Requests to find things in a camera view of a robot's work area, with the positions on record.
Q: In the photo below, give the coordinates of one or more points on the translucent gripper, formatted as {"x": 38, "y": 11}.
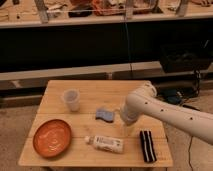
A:
{"x": 128, "y": 129}

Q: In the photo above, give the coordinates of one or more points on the white plastic bottle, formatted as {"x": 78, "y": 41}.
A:
{"x": 105, "y": 143}

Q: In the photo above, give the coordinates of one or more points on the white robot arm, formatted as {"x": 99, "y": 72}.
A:
{"x": 143, "y": 101}

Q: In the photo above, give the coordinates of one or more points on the blue sponge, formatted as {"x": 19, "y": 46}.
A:
{"x": 105, "y": 115}

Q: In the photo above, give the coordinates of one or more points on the wooden table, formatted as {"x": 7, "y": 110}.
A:
{"x": 110, "y": 95}

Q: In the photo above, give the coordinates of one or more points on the translucent plastic cup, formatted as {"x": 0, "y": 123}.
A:
{"x": 71, "y": 99}

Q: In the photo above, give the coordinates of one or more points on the orange plate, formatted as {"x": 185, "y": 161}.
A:
{"x": 52, "y": 138}

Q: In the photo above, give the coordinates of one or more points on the black box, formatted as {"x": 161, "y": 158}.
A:
{"x": 185, "y": 57}

